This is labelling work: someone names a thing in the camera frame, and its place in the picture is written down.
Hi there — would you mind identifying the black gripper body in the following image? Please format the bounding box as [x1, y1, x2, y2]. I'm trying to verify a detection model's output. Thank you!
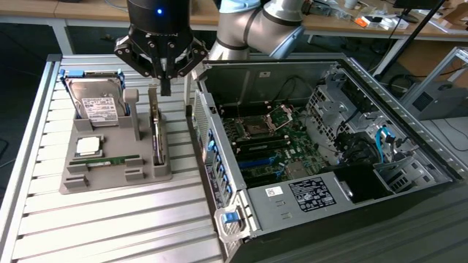
[126, 0, 194, 60]

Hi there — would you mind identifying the graphics card with metal bracket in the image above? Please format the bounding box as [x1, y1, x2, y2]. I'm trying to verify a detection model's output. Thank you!
[147, 83, 169, 166]

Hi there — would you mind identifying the silver hard disk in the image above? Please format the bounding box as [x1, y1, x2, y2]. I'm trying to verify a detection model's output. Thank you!
[70, 78, 127, 127]

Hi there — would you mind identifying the CPU socket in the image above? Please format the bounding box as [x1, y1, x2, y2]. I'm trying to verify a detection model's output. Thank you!
[237, 115, 275, 138]

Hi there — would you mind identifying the wooden desk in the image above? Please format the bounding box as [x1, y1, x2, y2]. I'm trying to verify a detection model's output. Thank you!
[0, 0, 468, 54]

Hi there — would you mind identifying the metal socket cover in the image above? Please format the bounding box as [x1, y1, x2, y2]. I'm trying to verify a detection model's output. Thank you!
[263, 105, 297, 132]

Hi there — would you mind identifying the silver CPU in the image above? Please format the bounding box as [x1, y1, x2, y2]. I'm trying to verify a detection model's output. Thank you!
[74, 136, 105, 158]

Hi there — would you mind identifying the green RAM stick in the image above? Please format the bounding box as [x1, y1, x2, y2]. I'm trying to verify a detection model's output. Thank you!
[70, 154, 142, 167]

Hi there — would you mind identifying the black RAM stick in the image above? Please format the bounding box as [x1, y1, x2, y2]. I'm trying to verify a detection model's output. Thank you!
[234, 138, 293, 156]

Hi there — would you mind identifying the perforated metal drive cage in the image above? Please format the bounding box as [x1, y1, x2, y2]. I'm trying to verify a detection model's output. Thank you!
[306, 82, 373, 150]

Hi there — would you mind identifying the grey metal device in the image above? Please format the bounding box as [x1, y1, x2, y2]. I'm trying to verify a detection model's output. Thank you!
[303, 0, 343, 17]

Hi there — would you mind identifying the blue expansion slot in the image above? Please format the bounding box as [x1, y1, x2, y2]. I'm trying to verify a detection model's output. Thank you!
[237, 156, 278, 170]

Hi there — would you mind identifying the grey plastic parts rack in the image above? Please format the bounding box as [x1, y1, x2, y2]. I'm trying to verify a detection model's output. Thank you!
[58, 87, 175, 196]

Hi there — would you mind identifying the green motherboard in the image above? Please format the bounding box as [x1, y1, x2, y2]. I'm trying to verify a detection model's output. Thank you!
[219, 103, 333, 190]

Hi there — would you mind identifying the silver chipset heatsink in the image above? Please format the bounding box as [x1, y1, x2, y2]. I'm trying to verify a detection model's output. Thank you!
[285, 161, 313, 179]

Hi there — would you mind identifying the blue case latch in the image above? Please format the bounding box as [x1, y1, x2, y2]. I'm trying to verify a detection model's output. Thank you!
[221, 211, 239, 225]

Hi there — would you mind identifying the white box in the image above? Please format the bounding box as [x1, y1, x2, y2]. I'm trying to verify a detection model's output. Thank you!
[379, 16, 411, 31]

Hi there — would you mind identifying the grey power supply unit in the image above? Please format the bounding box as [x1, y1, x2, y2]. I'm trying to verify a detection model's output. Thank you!
[247, 171, 358, 232]

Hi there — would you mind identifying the black slanted pole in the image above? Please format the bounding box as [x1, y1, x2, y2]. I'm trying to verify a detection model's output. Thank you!
[373, 0, 450, 80]

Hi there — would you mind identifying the black monitor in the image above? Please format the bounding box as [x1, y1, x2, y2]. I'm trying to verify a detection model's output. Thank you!
[394, 0, 447, 24]

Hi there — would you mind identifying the grey computer tower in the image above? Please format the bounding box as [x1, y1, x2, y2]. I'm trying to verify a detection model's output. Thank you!
[401, 81, 468, 121]

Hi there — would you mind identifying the metal disk bay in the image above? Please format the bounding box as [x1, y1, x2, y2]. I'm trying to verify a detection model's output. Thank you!
[373, 156, 453, 194]

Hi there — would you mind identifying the open black PC case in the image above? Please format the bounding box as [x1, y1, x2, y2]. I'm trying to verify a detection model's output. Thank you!
[185, 56, 468, 263]

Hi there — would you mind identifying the brown cardboard piece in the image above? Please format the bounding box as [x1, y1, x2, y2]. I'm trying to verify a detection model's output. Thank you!
[441, 0, 468, 30]

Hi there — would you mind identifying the black fan wire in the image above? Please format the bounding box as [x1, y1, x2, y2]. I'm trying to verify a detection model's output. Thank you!
[274, 76, 318, 108]

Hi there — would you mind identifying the black cable bundle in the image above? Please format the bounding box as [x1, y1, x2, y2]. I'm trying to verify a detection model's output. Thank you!
[335, 131, 382, 167]

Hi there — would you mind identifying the blue disk wire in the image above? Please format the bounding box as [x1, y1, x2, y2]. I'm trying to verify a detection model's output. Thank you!
[375, 123, 395, 165]

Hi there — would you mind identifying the aluminium profile frame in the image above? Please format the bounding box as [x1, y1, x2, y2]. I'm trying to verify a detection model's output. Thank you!
[398, 45, 468, 110]

